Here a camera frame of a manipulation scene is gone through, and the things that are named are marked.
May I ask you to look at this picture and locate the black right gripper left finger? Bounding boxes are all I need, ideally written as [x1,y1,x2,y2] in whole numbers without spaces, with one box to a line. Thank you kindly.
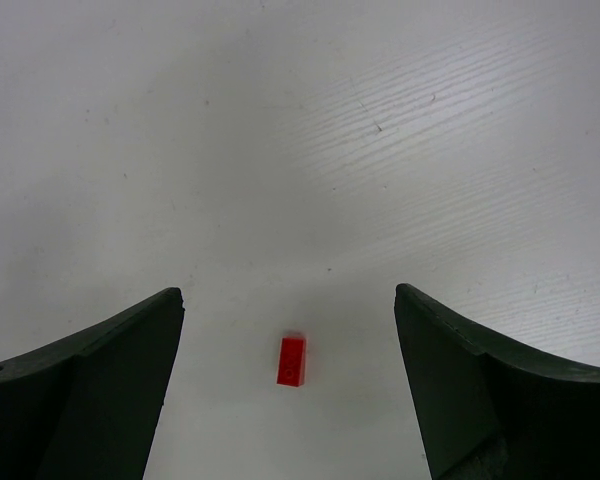
[0,287,184,479]

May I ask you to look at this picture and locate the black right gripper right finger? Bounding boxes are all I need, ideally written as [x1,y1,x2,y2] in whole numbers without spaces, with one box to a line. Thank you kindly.
[394,284,600,479]

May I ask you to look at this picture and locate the red small lego brick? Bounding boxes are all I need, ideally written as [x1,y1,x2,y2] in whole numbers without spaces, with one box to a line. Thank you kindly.
[276,332,308,388]

